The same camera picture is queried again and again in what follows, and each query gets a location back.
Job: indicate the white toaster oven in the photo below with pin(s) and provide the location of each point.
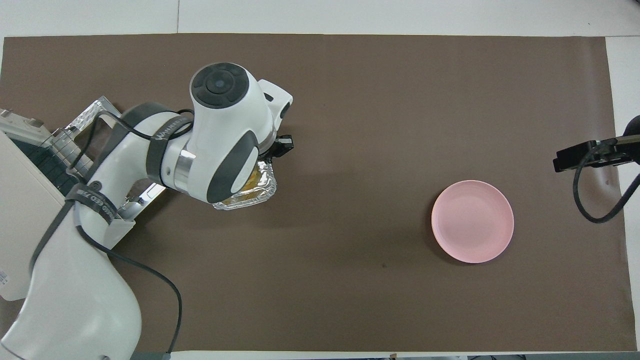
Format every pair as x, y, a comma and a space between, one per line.
20, 225

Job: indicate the brown table mat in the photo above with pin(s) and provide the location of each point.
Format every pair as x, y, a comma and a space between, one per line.
375, 150

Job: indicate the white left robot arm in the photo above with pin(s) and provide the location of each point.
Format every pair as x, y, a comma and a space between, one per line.
225, 130

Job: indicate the aluminium foil tray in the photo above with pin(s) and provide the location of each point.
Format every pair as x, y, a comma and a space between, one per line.
265, 192

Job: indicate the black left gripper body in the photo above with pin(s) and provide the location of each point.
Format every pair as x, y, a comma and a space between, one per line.
284, 146

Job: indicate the pink round plate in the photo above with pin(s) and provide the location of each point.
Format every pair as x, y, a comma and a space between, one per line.
472, 220

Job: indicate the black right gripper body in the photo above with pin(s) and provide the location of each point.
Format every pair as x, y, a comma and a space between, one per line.
635, 135

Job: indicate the glass oven door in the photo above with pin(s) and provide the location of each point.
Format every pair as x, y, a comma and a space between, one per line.
90, 112

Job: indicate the sliced orange bread loaf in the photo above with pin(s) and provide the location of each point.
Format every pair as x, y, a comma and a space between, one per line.
245, 198

